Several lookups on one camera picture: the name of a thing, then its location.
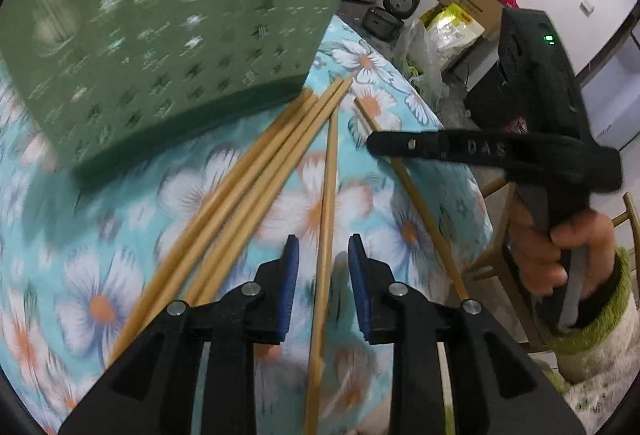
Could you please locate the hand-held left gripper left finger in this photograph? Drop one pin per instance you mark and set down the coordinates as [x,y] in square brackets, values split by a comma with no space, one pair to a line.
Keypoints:
[291,290]

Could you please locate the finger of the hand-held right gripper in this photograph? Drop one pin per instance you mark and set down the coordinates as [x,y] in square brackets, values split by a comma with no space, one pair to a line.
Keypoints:
[425,145]

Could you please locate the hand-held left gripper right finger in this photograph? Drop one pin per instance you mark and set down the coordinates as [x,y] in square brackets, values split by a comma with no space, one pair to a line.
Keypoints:
[357,290]

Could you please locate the single wooden chopstick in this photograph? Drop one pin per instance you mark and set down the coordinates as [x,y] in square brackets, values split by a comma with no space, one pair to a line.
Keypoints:
[327,195]
[425,215]

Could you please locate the bundle of wooden chopsticks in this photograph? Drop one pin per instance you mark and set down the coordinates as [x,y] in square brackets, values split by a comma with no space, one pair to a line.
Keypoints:
[240,195]

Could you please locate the green plastic utensil holder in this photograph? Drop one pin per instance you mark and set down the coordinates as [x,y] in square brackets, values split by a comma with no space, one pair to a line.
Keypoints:
[175,40]

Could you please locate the person's right forearm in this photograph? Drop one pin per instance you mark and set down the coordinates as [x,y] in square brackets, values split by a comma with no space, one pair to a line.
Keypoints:
[600,340]

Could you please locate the person's right hand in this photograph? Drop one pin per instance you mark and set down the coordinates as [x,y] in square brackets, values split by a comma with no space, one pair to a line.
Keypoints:
[600,245]

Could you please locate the clear bag of vegetables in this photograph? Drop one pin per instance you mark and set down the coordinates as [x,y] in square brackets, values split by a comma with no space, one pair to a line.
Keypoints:
[422,60]

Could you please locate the brown cardboard box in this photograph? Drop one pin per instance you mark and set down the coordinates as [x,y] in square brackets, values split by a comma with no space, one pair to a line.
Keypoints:
[482,7]

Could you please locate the yellow printed package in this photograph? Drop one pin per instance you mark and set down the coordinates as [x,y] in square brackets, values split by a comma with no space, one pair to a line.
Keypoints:
[450,27]

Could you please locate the black rice cooker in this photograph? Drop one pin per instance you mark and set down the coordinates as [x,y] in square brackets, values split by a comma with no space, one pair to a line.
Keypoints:
[380,22]

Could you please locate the blue floral tablecloth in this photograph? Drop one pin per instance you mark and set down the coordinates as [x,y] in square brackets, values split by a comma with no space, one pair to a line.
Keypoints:
[100,240]

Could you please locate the white wall switch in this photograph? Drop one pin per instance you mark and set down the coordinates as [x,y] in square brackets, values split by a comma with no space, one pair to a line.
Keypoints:
[586,7]

